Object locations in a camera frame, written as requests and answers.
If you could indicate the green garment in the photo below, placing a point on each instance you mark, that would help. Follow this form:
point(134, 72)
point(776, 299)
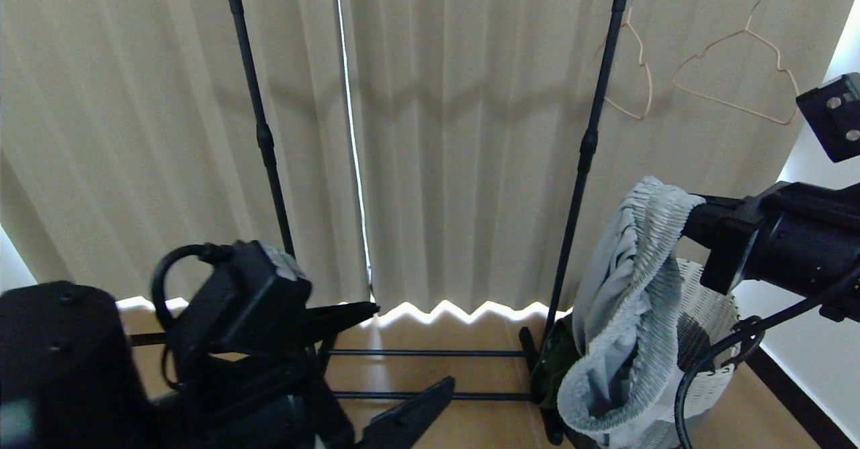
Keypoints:
point(554, 368)

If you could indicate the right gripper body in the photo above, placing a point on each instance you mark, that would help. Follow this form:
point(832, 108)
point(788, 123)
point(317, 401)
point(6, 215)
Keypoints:
point(793, 247)

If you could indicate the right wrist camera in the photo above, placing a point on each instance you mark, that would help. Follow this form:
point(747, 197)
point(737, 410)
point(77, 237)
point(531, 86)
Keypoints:
point(833, 116)

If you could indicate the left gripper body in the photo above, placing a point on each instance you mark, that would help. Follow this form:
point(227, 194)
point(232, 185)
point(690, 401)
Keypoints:
point(255, 409)

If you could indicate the pink clothes hanger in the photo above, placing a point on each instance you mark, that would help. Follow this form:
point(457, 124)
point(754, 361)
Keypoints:
point(650, 93)
point(761, 40)

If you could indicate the white laundry basket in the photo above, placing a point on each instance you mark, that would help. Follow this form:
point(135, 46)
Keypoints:
point(712, 308)

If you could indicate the beige curtain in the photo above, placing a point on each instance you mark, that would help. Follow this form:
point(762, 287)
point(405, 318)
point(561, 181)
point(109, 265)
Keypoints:
point(470, 167)

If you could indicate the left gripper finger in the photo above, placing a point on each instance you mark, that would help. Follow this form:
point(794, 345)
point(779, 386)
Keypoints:
point(410, 422)
point(329, 328)

